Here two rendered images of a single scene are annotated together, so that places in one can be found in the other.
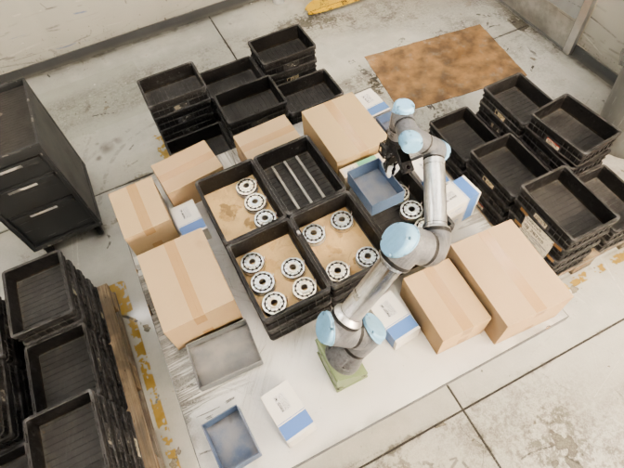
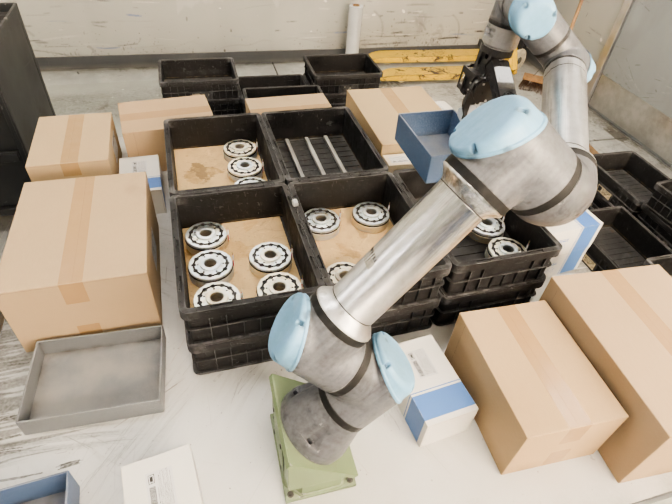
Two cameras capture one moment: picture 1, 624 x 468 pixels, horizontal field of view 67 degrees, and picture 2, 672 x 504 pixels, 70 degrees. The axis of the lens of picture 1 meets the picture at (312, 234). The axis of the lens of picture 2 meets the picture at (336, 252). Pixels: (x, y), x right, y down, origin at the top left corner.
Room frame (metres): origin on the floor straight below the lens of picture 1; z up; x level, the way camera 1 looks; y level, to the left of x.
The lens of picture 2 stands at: (0.14, -0.08, 1.67)
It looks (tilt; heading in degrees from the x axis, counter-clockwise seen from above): 43 degrees down; 1
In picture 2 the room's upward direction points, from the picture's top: 5 degrees clockwise
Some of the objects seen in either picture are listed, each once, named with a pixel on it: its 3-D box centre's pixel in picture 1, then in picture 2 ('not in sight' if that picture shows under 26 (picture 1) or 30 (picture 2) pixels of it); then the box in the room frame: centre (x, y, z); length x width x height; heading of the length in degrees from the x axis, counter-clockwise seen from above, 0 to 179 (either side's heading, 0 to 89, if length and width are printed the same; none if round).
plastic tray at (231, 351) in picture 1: (224, 354); (98, 375); (0.68, 0.42, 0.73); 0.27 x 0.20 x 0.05; 108
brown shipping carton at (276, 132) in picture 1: (269, 149); (291, 129); (1.75, 0.17, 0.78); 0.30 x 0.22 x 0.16; 113
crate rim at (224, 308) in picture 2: (277, 267); (241, 241); (0.95, 0.16, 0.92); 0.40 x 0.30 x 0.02; 22
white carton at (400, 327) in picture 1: (392, 319); (425, 387); (0.74, -0.29, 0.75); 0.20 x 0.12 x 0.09; 26
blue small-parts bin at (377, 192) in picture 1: (375, 186); (440, 144); (1.17, -0.28, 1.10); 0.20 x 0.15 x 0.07; 21
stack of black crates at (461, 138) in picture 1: (461, 145); not in sight; (2.07, -1.05, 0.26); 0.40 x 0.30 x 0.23; 20
